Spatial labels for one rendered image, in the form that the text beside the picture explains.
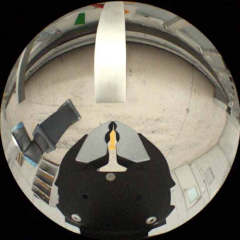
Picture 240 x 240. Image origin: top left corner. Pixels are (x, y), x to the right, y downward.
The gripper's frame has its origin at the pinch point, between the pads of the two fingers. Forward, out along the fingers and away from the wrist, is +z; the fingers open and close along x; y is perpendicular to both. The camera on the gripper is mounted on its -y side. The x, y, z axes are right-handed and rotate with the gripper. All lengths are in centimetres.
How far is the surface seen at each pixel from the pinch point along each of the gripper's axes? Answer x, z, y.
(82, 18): -10.3, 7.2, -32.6
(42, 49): -33.7, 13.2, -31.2
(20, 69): -23.5, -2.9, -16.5
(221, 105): 250, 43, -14
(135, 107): 24, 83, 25
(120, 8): 1.0, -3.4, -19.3
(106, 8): -0.9, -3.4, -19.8
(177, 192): 172, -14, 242
